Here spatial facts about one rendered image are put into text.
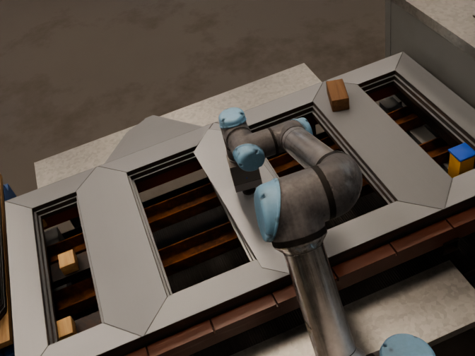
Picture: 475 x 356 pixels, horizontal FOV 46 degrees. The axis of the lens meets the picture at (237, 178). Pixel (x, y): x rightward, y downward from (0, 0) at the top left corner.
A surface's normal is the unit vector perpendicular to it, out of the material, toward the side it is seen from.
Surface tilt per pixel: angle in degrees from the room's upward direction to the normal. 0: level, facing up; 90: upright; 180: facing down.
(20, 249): 0
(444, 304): 0
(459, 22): 0
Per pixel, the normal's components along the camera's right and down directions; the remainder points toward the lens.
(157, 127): -0.18, -0.70
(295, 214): 0.10, 0.11
